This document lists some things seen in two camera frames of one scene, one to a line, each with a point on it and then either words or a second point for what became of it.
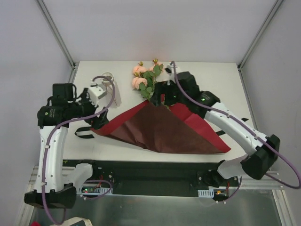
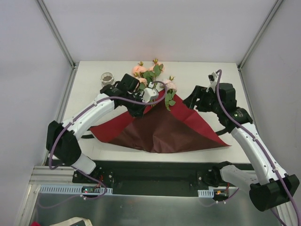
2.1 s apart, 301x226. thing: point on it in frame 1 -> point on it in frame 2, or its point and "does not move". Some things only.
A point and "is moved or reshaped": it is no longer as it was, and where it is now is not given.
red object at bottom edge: [35, 223] does not move
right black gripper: [163, 94] -> [196, 98]
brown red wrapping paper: [164, 127] is moved or reshaped
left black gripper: [94, 117] -> [137, 109]
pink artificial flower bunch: [145, 77] does not move
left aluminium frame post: [73, 64] does not move
